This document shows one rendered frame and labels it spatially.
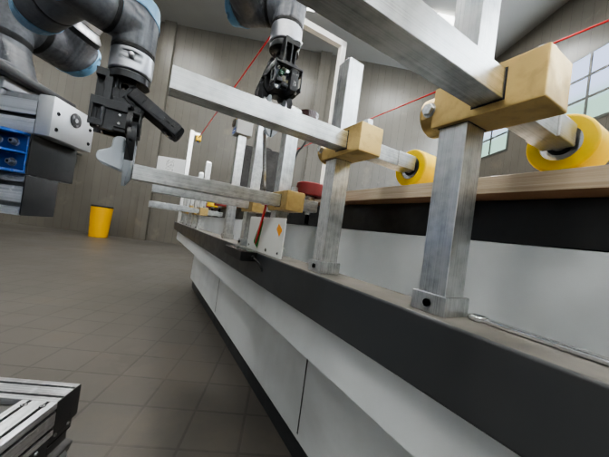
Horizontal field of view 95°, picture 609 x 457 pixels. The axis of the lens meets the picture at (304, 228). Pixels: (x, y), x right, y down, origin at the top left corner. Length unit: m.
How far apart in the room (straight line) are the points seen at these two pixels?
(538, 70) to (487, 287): 0.34
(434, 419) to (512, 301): 0.24
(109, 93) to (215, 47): 8.74
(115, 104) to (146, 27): 0.16
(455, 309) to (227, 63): 8.94
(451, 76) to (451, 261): 0.19
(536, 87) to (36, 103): 0.88
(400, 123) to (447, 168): 8.66
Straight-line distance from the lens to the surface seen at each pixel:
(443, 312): 0.35
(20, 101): 0.91
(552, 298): 0.54
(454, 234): 0.35
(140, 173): 0.66
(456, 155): 0.37
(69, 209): 9.52
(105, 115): 0.66
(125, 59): 0.69
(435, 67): 0.30
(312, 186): 0.74
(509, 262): 0.56
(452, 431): 0.41
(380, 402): 0.47
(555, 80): 0.37
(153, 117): 0.67
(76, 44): 1.12
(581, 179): 0.49
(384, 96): 9.16
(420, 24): 0.28
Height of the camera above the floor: 0.77
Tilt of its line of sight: 1 degrees up
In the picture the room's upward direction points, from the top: 8 degrees clockwise
